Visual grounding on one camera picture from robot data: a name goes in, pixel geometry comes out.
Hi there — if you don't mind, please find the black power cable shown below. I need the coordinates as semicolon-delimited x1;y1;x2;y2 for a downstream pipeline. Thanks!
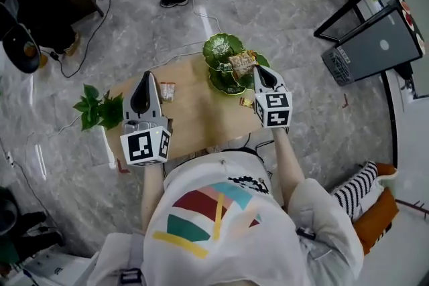
49;0;112;78

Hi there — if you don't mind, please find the black white striped cushion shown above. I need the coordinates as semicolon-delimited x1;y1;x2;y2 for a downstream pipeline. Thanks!
330;160;380;222

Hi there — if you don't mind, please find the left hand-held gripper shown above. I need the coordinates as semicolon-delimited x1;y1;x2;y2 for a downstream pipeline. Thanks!
119;70;174;167

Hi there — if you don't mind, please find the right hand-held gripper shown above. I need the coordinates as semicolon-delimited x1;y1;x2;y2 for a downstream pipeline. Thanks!
253;65;294;129

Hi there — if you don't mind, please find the person's left forearm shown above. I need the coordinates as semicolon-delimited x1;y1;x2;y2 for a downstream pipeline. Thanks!
139;162;169;236

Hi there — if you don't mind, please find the white floor cable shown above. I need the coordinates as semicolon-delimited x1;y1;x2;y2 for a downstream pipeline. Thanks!
113;0;224;36

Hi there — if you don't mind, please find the orange sofa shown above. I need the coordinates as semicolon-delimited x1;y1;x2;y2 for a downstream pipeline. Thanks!
350;162;400;256

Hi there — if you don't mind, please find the black oval device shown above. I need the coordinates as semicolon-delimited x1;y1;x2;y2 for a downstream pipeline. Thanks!
0;3;42;75

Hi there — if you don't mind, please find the person's white printed shirt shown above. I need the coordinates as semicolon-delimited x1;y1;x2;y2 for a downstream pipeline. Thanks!
86;149;365;286

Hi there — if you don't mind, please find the person's right forearm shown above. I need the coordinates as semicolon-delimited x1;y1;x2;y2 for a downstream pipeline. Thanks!
270;126;306;212

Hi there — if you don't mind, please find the green leafy plant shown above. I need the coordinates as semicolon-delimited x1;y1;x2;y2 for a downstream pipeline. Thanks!
72;84;125;132

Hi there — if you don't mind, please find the green leaf plate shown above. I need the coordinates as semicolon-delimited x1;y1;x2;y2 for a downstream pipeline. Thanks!
202;32;271;96

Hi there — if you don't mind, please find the large beige snack packet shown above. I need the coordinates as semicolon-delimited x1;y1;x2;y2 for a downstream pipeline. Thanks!
228;53;258;80

